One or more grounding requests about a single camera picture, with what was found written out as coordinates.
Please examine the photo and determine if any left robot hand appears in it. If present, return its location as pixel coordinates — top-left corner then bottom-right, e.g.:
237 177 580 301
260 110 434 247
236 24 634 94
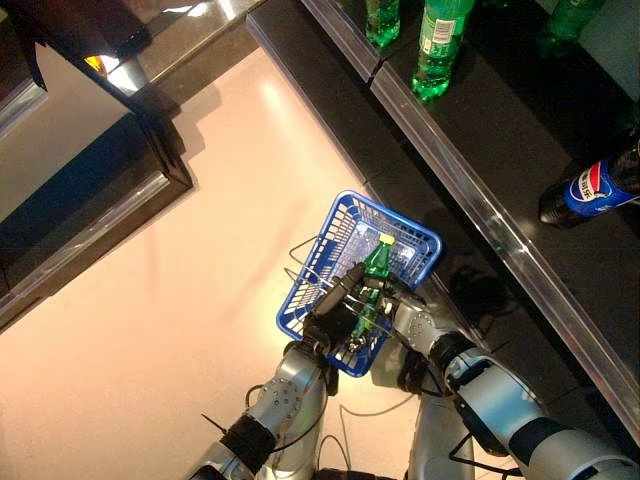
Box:
301 261 367 362

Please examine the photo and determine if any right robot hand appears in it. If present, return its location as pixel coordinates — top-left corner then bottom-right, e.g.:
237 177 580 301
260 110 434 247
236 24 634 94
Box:
356 277 427 332

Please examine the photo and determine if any green soda bottle yellow cap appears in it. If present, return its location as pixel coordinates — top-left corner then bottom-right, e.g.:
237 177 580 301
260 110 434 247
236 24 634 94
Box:
534 0 601 59
411 0 476 101
364 0 401 49
349 232 397 341

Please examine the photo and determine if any blue plastic shopping basket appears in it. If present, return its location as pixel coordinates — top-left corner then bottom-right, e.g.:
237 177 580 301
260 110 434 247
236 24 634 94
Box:
276 189 444 377

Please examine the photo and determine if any grey robot body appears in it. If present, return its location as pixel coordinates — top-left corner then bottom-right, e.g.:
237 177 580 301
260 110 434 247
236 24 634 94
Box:
269 349 476 480

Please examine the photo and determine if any black base shelf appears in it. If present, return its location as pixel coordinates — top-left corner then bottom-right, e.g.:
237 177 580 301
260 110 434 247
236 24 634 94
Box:
244 9 640 480

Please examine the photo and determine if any grey metal store shelf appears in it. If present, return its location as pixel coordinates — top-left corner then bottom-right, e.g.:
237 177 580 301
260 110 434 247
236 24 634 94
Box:
339 0 640 381

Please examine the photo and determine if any pepsi cola bottle blue cap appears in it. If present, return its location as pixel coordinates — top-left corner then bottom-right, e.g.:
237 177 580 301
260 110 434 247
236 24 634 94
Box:
537 134 640 230

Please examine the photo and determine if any dark display shelf unit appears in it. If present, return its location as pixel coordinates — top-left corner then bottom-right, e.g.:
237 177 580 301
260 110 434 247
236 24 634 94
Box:
0 0 196 331

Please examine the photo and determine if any clear plastic price rail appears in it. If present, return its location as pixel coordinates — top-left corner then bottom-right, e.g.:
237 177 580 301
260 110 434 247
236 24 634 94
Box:
299 0 384 84
368 72 640 444

